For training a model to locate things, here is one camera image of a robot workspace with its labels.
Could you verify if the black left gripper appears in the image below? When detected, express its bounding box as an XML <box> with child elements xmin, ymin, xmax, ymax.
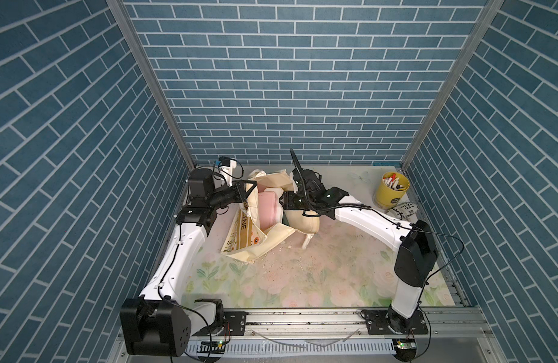
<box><xmin>206</xmin><ymin>180</ymin><xmax>257</xmax><ymax>211</ymax></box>

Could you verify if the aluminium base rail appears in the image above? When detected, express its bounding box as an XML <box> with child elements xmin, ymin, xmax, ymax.
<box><xmin>109</xmin><ymin>306</ymin><xmax>506</xmax><ymax>362</ymax></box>

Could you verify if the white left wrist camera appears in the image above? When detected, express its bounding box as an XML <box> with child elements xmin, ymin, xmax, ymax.
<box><xmin>215</xmin><ymin>156</ymin><xmax>238</xmax><ymax>187</ymax></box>

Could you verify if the floral cream canvas bag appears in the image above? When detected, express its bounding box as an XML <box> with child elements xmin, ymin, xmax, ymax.
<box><xmin>221</xmin><ymin>169</ymin><xmax>320</xmax><ymax>263</ymax></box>

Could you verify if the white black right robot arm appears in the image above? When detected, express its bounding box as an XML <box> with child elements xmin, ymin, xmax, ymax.
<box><xmin>279</xmin><ymin>169</ymin><xmax>438</xmax><ymax>334</ymax></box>

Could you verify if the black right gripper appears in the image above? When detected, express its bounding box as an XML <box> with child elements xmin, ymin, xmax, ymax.
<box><xmin>277</xmin><ymin>191</ymin><xmax>314</xmax><ymax>213</ymax></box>

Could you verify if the yellow pen cup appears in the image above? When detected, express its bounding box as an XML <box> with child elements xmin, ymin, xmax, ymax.
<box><xmin>373</xmin><ymin>172</ymin><xmax>410</xmax><ymax>209</ymax></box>

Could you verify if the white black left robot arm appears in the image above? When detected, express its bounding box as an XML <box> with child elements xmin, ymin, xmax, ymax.
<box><xmin>120</xmin><ymin>169</ymin><xmax>257</xmax><ymax>362</ymax></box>

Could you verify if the white pencil case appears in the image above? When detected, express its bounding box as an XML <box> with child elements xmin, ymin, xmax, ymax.
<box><xmin>263</xmin><ymin>188</ymin><xmax>284</xmax><ymax>225</ymax></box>

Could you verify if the black corrugated cable conduit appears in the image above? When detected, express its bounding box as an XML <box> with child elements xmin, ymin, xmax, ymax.
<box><xmin>290</xmin><ymin>147</ymin><xmax>400</xmax><ymax>225</ymax></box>

